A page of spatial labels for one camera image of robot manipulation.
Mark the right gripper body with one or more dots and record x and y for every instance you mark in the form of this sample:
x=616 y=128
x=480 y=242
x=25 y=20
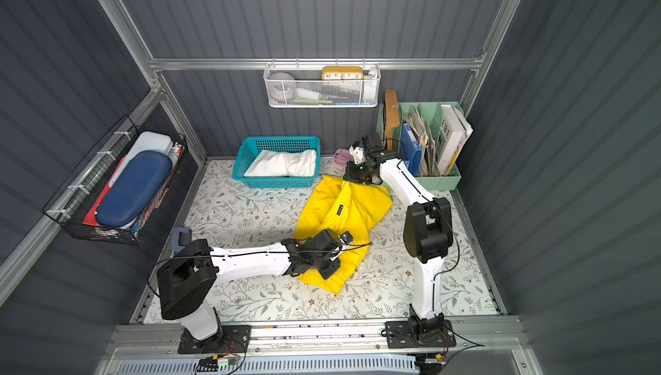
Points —
x=359 y=169

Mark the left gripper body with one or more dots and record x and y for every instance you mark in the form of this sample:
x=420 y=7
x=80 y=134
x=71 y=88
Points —
x=333 y=250

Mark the yellow garment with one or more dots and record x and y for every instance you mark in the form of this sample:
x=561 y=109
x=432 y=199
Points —
x=342 y=207

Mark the white shorts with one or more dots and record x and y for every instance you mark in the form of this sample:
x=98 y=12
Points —
x=283 y=164

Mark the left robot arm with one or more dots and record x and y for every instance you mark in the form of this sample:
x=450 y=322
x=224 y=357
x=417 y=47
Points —
x=185 y=280

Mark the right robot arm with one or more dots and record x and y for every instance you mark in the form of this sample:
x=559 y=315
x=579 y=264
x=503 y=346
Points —
x=427 y=234

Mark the tape roll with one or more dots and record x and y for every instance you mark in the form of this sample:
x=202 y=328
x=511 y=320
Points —
x=281 y=87

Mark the pink plastic box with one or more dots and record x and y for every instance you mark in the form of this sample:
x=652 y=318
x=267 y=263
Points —
x=341 y=158

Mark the blue folder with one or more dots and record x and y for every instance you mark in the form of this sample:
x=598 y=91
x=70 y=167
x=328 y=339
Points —
x=410 y=149

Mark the green file organizer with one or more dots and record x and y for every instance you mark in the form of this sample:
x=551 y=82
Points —
x=425 y=120

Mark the brown board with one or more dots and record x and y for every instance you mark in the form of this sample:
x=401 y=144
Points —
x=391 y=115

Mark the white book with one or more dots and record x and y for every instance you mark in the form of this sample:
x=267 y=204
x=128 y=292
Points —
x=455 y=130

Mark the yellow clock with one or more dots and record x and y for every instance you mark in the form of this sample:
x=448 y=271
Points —
x=342 y=73

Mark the teal plastic basket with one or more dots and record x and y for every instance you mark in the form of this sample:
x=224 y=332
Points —
x=252 y=146

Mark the blue oval case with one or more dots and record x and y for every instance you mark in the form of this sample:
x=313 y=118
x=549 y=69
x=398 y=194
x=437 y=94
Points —
x=136 y=186

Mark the white flat box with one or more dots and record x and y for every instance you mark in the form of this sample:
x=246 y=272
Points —
x=147 y=141

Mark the red folder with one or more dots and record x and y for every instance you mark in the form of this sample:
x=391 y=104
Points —
x=90 y=217

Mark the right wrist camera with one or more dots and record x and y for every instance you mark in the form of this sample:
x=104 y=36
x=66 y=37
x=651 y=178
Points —
x=357 y=153

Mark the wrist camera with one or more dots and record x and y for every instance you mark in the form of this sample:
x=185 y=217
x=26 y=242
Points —
x=346 y=239
x=357 y=153

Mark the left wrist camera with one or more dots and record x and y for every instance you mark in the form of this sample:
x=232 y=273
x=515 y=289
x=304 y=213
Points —
x=346 y=239

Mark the white wire wall basket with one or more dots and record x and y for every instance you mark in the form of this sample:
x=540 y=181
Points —
x=313 y=92

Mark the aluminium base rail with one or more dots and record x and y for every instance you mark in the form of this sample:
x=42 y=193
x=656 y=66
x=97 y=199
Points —
x=326 y=346

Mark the black wire side basket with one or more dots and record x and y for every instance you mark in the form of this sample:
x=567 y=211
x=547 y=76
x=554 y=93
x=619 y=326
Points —
x=68 y=207

